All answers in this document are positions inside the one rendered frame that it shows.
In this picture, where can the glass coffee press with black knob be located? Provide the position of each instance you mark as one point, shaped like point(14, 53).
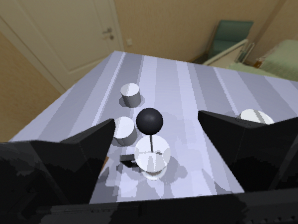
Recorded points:
point(152, 152)

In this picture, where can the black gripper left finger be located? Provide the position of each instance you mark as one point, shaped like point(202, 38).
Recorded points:
point(71, 167)

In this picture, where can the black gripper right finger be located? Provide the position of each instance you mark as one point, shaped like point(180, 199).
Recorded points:
point(257, 154)

